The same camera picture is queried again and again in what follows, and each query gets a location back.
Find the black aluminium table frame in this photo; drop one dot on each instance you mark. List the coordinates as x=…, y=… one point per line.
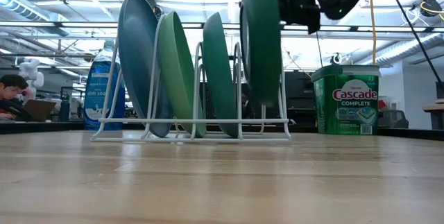
x=409, y=132

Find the person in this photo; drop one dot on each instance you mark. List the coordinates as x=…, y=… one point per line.
x=10, y=94

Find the light green plastic plate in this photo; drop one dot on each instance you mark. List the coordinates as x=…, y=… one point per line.
x=177, y=68

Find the wooden side table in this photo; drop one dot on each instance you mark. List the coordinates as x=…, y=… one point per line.
x=435, y=111

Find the dark water bottle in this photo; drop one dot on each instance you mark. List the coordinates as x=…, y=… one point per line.
x=64, y=111

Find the brown laptop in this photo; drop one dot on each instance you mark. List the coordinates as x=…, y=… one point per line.
x=40, y=109

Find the green Cascade detergent tub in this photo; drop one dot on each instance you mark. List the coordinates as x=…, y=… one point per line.
x=347, y=102

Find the blue plastic plate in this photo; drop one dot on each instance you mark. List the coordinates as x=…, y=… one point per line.
x=138, y=61

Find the white humanoid robot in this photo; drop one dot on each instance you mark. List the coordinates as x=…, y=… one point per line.
x=31, y=73

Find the dark green plastic plate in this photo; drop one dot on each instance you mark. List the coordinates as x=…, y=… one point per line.
x=263, y=43

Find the teal green plastic plate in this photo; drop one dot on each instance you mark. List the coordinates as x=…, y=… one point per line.
x=220, y=78

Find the black cabinet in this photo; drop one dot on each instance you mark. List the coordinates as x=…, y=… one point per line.
x=300, y=95

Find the blue dish soap bottle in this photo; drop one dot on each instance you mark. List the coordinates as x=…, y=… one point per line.
x=98, y=95

